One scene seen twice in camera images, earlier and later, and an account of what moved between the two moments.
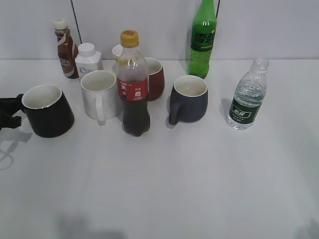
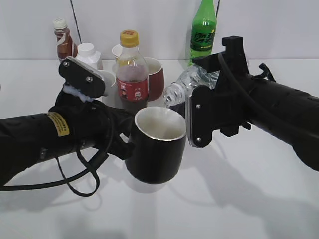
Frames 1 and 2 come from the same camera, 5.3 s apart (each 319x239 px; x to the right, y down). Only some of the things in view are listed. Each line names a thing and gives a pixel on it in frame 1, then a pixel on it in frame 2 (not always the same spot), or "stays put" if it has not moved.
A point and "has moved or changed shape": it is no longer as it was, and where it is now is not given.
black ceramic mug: x=47 y=110 to x=159 y=136
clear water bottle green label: x=248 y=96 has moved or changed shape
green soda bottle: x=203 y=30 stays put
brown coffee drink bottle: x=67 y=52 stays put
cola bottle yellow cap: x=132 y=78 stays put
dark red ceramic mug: x=156 y=79 stays put
